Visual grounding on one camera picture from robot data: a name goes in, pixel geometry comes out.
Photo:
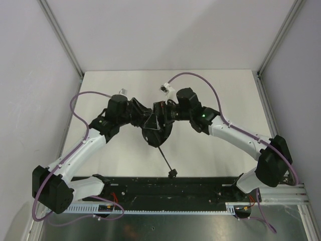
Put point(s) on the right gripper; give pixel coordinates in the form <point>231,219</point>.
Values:
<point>162,112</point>

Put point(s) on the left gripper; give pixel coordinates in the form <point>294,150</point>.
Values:
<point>137,110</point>

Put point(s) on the black folding umbrella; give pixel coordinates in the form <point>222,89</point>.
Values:
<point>156,138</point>

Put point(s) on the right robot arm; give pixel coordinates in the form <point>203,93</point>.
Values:
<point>272,154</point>

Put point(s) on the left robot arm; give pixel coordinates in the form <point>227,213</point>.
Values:
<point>54,186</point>

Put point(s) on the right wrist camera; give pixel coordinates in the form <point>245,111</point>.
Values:
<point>168,91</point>

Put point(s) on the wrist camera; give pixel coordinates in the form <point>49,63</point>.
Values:
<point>123,92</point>
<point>168,91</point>

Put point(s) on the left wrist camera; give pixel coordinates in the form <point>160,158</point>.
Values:
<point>123,92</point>

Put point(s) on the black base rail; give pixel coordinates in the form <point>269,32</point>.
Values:
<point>219,188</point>

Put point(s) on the right aluminium frame post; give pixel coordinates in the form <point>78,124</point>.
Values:
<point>281,34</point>

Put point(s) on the aluminium frame post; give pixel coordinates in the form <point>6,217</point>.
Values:
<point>50,16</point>
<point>281,34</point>

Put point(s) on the left aluminium frame post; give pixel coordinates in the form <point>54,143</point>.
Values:
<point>50,16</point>

